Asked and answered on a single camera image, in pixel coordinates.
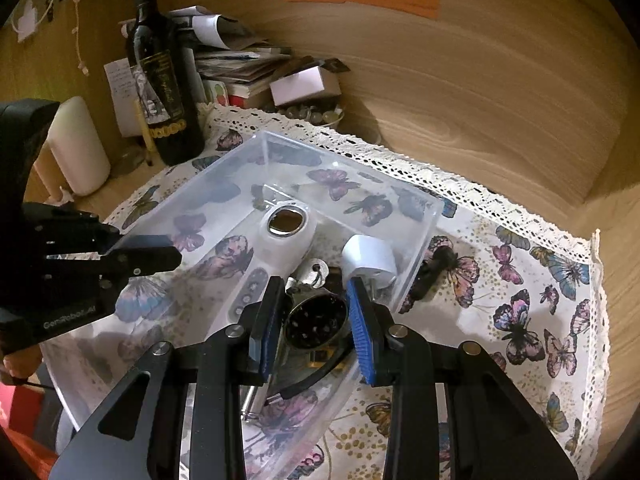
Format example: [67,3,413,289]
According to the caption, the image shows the wooden desk hutch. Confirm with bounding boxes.
[0,0,640,480]

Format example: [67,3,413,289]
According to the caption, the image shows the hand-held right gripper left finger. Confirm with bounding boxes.
[47,275,286,480]

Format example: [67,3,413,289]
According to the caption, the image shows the red cloth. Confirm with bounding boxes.
[0,382,58,480]

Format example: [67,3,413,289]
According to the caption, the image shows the bowl of beads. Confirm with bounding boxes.
[272,102,346,128]

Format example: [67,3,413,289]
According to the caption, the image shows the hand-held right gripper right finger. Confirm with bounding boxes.
[345,277,581,480]

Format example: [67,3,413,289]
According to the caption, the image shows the butterfly print lace tablecloth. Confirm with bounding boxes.
[35,102,608,480]

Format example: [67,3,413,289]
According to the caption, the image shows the white handheld facial device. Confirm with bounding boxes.
[227,200,318,326]

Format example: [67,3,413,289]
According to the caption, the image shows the white cylindrical bottle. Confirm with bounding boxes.
[47,96,112,197]

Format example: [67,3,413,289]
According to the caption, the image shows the white charger adapter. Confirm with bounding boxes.
[341,234,401,291]

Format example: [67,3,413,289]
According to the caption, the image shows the stack of books and papers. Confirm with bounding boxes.
[170,5,293,111]

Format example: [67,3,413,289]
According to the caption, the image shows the small white cardboard box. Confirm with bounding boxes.
[270,65,343,107]

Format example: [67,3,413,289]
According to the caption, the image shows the metal tube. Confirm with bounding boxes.
[240,385,268,418]

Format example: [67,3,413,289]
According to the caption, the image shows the round black metal strainer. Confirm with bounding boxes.
[267,294,351,401]

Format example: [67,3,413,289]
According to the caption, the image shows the yellow pencil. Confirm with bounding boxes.
[134,100,153,167]

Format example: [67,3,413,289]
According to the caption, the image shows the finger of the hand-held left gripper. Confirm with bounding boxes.
[100,234,183,281]

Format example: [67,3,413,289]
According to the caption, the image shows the small amber box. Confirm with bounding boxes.
[307,350,346,376]

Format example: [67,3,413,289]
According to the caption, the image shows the person's left hand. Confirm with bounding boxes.
[0,346,45,386]

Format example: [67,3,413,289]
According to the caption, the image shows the clear plastic box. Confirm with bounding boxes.
[52,130,446,480]

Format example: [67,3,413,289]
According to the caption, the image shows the white handwritten note paper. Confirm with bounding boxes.
[104,57,143,138]

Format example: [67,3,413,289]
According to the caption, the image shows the dark wine bottle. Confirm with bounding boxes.
[125,0,206,167]

